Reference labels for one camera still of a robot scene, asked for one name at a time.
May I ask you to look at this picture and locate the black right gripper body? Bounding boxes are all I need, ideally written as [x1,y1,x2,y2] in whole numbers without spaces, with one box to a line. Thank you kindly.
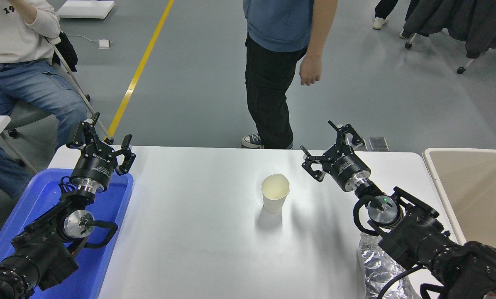
[323,150,369,186]

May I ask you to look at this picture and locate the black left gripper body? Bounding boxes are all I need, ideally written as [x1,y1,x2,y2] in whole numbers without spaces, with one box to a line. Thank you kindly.
[72,149,118,185]

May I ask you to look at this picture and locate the white paper cup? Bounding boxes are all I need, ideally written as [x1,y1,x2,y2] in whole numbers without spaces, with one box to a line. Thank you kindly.
[261,174,291,215]

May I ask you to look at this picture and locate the standing person's hand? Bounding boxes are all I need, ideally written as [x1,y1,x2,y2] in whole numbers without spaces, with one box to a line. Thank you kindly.
[299,54,323,86]

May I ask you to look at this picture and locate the blue plastic tray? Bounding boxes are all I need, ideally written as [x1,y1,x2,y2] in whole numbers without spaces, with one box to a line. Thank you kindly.
[0,168,134,299]

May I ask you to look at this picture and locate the seated person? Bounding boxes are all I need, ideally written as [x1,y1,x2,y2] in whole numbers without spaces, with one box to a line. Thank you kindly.
[0,0,88,200]

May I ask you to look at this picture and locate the standing person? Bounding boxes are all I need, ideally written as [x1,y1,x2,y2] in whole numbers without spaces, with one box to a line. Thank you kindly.
[242,0,340,150]

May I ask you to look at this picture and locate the crumpled silver foil tray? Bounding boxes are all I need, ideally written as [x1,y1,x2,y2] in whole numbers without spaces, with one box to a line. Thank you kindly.
[358,233,423,299]

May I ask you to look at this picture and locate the flat white floor platform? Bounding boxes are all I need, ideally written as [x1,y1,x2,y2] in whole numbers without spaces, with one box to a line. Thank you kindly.
[57,0,115,19]

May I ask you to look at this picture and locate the large pale plastic bin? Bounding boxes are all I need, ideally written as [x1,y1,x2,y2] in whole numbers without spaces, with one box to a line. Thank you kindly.
[422,148,496,250]

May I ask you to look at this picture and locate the person with white shoes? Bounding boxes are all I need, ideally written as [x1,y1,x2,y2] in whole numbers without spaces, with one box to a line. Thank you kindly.
[372,0,418,40]

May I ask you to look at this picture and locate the wheeled white chair base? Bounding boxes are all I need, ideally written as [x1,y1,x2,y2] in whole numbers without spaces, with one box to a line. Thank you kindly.
[405,32,476,75]

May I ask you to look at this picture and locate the dark grey jacket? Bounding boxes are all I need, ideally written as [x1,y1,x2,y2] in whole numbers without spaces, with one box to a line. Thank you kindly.
[401,0,496,59]

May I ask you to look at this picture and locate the white adapter cable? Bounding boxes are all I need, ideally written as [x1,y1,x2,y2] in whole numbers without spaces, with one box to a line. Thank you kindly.
[67,34,101,43]

